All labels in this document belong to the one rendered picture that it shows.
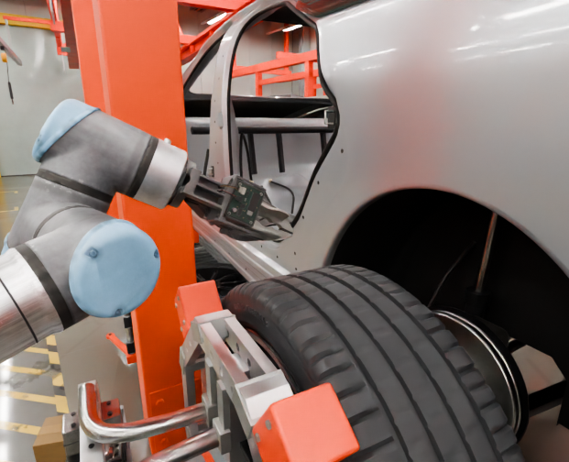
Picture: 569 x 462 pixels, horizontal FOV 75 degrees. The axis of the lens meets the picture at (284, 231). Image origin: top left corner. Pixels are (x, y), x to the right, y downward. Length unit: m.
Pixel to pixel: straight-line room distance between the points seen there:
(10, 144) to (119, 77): 12.52
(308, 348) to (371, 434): 0.12
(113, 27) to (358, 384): 0.81
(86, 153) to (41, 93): 12.94
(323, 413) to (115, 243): 0.26
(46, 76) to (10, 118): 1.56
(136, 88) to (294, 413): 0.74
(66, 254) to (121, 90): 0.59
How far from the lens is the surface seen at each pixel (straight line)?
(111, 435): 0.65
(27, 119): 13.40
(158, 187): 0.52
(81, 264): 0.37
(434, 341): 0.58
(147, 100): 0.93
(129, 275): 0.39
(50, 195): 0.52
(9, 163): 13.44
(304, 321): 0.53
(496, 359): 0.92
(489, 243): 1.05
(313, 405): 0.42
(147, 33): 0.95
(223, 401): 0.57
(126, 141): 0.52
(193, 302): 0.75
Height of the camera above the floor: 1.43
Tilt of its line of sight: 16 degrees down
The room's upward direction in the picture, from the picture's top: straight up
